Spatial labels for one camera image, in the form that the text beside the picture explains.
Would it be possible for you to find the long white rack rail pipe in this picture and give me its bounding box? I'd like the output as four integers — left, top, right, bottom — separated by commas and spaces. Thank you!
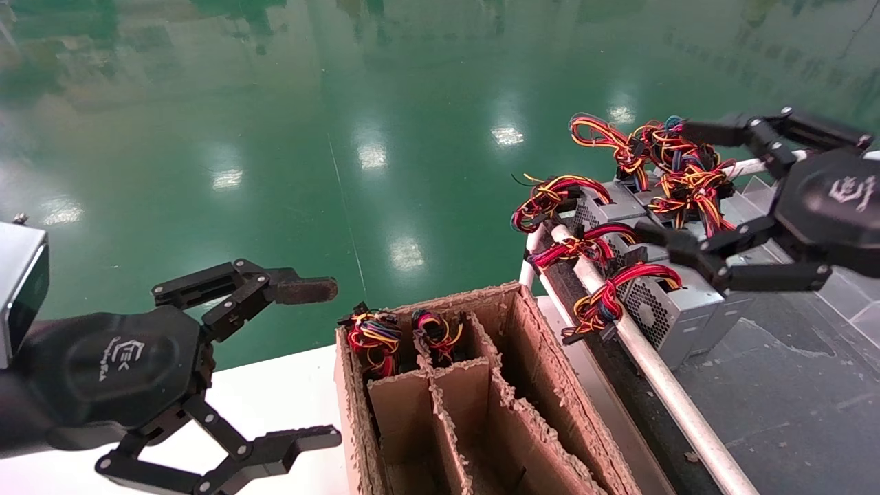
549, 223, 760, 495

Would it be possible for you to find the wire bundle in box back-middle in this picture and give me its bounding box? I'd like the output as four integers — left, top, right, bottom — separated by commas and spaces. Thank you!
411, 309, 465, 365

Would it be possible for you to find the white rack leg pipe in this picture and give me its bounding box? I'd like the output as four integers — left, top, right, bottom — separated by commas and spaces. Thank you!
519, 225, 551, 288

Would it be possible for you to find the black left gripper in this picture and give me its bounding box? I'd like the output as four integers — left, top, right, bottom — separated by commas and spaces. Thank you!
21, 259, 342, 495

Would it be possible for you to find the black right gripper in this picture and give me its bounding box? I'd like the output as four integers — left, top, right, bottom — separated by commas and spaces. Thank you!
634, 107, 880, 293

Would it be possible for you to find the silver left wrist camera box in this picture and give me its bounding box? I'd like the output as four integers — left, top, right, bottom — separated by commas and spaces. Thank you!
0, 214, 50, 369

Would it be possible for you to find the wire bundle in box back-left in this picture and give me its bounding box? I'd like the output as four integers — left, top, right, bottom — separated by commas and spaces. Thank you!
337, 304, 403, 379

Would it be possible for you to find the power supply with coloured wires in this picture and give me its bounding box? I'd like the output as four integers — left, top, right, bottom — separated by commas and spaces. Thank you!
650, 162, 757, 344

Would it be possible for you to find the brown cardboard divider box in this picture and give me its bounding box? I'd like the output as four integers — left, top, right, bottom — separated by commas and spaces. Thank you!
334, 280, 644, 495

